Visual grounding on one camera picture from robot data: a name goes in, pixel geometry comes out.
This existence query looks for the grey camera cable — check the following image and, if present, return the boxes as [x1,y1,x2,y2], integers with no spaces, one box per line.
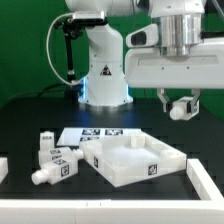
[45,12,84,86]

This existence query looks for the camera on black stand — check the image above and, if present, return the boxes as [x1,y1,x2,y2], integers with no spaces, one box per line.
[53,11,107,84]

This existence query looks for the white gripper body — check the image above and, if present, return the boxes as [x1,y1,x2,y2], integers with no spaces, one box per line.
[125,38,224,89]

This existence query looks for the white block left edge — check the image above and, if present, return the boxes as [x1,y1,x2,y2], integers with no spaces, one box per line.
[0,157,8,184]

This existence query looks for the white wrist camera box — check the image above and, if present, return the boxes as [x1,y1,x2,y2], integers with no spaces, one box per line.
[126,24,159,48]

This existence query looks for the black cables on table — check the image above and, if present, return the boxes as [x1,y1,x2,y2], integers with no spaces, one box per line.
[0,83,81,108]

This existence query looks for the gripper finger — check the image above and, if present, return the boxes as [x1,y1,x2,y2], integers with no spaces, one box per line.
[157,88,171,112]
[189,89,201,112]

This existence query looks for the marker sheet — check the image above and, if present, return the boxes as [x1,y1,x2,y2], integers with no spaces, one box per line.
[57,127,140,146]

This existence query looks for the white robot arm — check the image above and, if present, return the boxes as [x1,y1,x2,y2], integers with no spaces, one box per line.
[65,0,224,106]

